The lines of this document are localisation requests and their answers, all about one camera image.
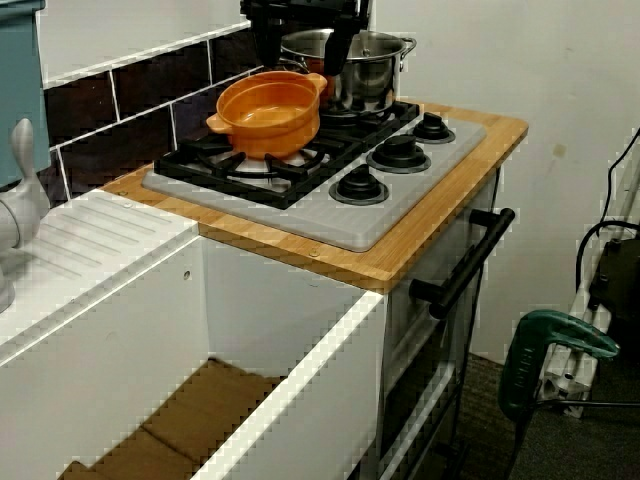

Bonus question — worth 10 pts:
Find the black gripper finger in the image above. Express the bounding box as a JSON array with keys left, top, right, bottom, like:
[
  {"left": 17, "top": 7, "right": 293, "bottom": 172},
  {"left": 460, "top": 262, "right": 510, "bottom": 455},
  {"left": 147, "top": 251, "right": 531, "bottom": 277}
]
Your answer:
[
  {"left": 323, "top": 17, "right": 369, "bottom": 78},
  {"left": 250, "top": 14, "right": 285, "bottom": 68}
]

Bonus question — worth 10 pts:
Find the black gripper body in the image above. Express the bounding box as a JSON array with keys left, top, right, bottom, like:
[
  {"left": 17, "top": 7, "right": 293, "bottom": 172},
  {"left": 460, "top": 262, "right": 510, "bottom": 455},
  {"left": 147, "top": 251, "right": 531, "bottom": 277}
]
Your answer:
[{"left": 238, "top": 0, "right": 374, "bottom": 24}]

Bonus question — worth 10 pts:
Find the orange plastic pot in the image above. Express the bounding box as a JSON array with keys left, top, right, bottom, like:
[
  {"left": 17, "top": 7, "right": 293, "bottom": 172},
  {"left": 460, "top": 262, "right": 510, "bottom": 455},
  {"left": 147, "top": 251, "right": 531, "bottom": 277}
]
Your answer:
[{"left": 205, "top": 70, "right": 329, "bottom": 163}]

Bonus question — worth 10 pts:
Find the stainless steel pot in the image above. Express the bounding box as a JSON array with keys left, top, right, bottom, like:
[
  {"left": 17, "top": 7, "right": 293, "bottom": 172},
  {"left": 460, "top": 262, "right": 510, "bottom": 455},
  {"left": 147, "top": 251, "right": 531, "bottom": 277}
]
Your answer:
[{"left": 279, "top": 28, "right": 418, "bottom": 116}]

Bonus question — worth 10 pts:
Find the black stove knob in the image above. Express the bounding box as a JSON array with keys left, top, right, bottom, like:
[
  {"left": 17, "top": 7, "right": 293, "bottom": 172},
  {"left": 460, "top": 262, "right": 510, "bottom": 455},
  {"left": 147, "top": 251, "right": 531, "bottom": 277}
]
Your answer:
[
  {"left": 329, "top": 165, "right": 391, "bottom": 207},
  {"left": 365, "top": 134, "right": 433, "bottom": 176},
  {"left": 412, "top": 111, "right": 458, "bottom": 147}
]

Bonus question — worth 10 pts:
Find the grey toy stove plate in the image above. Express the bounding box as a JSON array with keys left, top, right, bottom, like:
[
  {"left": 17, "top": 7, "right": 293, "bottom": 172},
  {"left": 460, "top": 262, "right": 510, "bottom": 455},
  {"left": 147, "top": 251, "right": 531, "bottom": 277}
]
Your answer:
[{"left": 141, "top": 112, "right": 489, "bottom": 253}]

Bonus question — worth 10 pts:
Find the black burner grate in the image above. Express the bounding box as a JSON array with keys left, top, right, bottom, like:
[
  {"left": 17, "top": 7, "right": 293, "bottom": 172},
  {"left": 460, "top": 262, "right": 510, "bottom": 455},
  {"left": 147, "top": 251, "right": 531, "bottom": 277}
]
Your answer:
[
  {"left": 318, "top": 100, "right": 422, "bottom": 147},
  {"left": 153, "top": 130, "right": 362, "bottom": 211}
]

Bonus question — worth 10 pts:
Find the wooden countertop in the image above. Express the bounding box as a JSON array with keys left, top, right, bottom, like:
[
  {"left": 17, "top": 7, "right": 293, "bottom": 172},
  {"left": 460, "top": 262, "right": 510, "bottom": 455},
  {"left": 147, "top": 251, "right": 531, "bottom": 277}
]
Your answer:
[{"left": 101, "top": 101, "right": 530, "bottom": 296}]

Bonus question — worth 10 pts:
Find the white sink unit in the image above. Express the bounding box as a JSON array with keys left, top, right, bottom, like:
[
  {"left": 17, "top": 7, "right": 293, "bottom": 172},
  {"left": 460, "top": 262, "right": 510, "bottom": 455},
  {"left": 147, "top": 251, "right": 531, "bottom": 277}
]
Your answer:
[{"left": 0, "top": 188, "right": 392, "bottom": 480}]

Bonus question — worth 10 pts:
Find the grey toy faucet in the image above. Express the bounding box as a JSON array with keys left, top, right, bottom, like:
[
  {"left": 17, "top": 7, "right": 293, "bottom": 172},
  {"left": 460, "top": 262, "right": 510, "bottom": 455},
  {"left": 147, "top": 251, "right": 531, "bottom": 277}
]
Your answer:
[{"left": 0, "top": 116, "right": 52, "bottom": 314}]

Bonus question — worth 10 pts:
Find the white oven door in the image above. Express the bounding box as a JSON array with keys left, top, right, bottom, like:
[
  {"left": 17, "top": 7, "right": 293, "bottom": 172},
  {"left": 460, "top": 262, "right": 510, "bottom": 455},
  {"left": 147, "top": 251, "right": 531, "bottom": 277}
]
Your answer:
[{"left": 378, "top": 168, "right": 502, "bottom": 480}]

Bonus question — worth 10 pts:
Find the dark green device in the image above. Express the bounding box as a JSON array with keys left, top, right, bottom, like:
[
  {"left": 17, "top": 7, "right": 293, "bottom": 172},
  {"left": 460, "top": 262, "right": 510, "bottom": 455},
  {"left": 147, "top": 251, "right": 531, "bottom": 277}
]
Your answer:
[{"left": 587, "top": 236, "right": 640, "bottom": 313}]

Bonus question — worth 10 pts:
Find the green clamp tool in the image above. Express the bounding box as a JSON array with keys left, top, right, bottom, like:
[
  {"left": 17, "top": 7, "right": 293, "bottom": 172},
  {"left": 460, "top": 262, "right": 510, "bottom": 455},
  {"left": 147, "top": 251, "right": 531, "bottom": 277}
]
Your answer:
[{"left": 498, "top": 309, "right": 622, "bottom": 422}]

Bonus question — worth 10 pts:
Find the brown cardboard sheet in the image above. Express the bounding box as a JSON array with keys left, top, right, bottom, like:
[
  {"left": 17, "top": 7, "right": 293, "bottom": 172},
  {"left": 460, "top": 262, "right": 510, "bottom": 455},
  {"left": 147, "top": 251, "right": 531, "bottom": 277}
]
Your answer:
[{"left": 56, "top": 356, "right": 284, "bottom": 480}]

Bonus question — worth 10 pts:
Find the black oven door handle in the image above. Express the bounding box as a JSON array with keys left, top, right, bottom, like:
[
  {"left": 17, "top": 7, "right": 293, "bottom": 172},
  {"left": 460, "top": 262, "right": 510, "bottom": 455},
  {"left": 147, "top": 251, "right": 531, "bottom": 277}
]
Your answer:
[{"left": 408, "top": 206, "right": 517, "bottom": 321}]

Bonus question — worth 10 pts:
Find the thin black cable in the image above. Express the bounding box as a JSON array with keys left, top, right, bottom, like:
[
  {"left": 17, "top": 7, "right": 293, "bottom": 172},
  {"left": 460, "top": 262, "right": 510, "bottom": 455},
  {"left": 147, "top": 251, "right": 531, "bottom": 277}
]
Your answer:
[{"left": 507, "top": 397, "right": 640, "bottom": 480}]

